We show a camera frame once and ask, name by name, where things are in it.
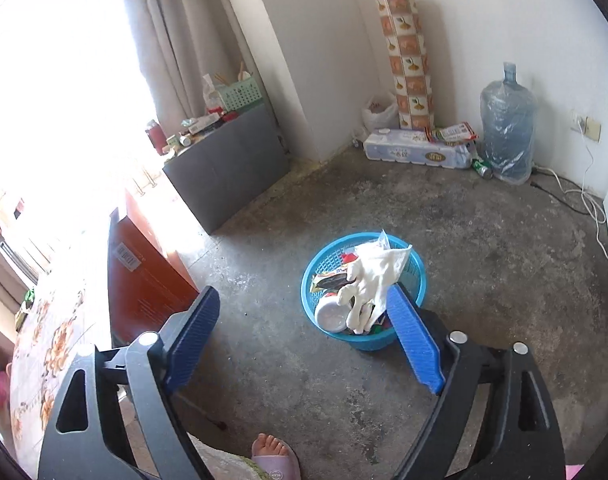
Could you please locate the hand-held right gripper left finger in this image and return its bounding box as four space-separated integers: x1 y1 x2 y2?
36 285 222 480

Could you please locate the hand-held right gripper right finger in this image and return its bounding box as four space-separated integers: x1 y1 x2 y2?
386 282 567 480

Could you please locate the white rubber glove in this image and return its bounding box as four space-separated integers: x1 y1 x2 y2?
336 230 415 333

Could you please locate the blue plastic mesh basket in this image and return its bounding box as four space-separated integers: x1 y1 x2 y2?
300 231 427 352

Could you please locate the reddish brown box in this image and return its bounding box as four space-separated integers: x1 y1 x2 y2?
107 187 201 350

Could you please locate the black yellow snack packet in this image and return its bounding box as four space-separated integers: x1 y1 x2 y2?
310 266 355 295

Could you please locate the person's foot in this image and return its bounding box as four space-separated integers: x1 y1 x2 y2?
253 433 287 466

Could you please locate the pink slipper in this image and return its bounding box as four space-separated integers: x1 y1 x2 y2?
251 435 302 480

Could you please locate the grey cabinet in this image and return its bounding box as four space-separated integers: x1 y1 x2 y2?
163 105 291 235

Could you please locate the toilet paper pack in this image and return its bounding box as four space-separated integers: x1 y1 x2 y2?
363 127 473 170

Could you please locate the red bottle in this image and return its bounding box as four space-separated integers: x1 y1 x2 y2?
146 119 169 156

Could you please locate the clutter of tubes and boxes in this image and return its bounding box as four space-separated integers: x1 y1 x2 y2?
164 110 242 158

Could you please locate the red white snack packet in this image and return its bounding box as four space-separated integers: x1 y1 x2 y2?
424 121 479 145

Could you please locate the white plastic bag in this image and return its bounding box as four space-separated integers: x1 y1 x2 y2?
361 92 401 133

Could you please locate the blue water jug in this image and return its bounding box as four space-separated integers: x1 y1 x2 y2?
480 62 538 185

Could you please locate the green plastic basket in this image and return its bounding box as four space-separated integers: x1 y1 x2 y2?
216 72 265 112

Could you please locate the patterned roll of flooring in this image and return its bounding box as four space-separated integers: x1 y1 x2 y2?
374 0 437 131

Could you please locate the beige curtain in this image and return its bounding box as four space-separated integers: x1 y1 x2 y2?
111 0 265 126

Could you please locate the white power cable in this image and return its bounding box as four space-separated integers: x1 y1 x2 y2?
531 127 608 271

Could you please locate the wall power outlet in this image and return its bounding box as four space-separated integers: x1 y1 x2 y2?
571 110 602 142

